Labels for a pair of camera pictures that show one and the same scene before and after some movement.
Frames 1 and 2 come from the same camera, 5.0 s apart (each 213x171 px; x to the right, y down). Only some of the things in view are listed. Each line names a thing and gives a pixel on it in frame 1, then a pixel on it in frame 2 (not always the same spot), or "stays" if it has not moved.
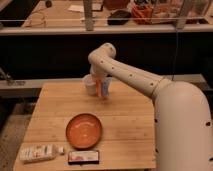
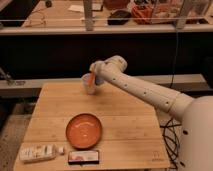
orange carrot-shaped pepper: [98, 85] -> [91, 80]
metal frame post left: [88, 16] stays
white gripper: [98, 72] stays
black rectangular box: [83, 158] stays
